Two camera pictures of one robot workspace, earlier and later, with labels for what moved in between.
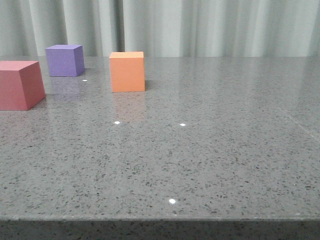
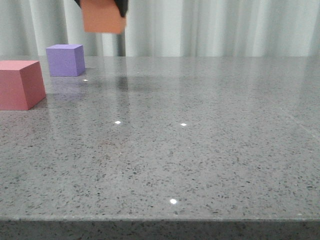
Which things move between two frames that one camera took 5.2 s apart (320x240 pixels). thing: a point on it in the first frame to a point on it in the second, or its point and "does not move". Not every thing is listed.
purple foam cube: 65,60 does not move
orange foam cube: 127,71 to 102,16
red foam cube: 21,85 does not move
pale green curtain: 162,28 does not move
